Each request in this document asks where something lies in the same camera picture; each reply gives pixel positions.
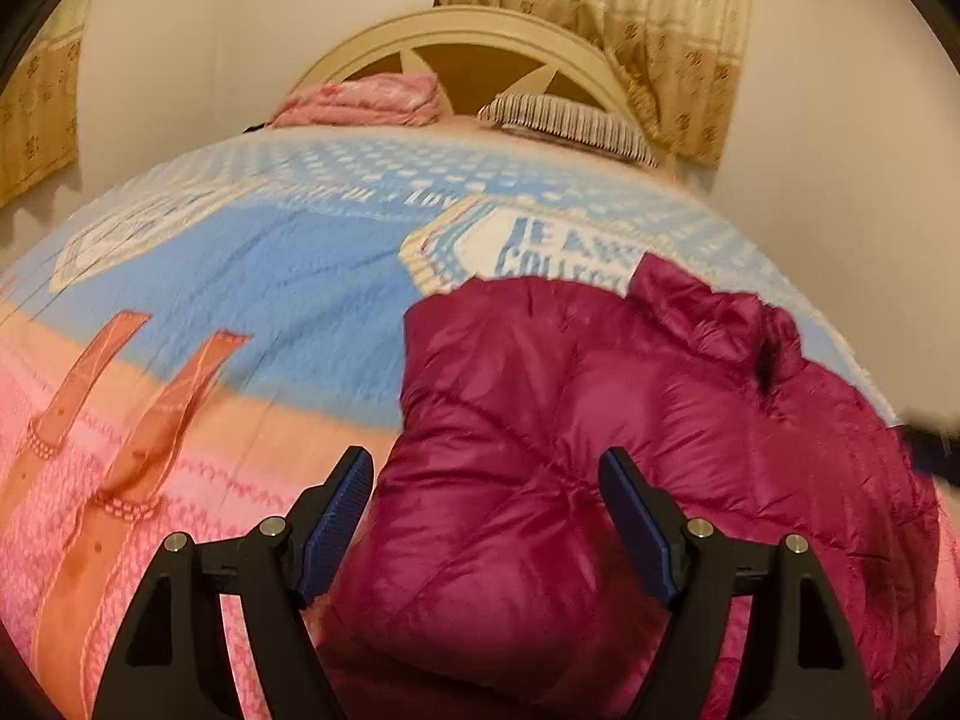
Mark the beige patterned curtain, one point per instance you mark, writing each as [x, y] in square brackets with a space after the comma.
[675, 37]
[37, 112]

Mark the pink folded blanket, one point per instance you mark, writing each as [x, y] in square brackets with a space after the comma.
[352, 101]

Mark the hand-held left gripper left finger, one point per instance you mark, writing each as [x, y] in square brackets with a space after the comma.
[341, 514]

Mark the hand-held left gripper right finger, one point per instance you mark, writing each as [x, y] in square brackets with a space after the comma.
[634, 525]

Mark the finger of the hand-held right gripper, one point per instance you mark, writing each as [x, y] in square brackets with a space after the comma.
[934, 442]

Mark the maroon puffer jacket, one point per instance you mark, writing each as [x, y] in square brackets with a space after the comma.
[525, 427]

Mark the printed bed blanket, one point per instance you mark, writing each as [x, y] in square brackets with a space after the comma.
[262, 277]

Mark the cream wooden headboard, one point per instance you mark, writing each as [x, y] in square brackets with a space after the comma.
[480, 19]

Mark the striped pillow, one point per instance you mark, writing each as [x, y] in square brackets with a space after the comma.
[570, 124]

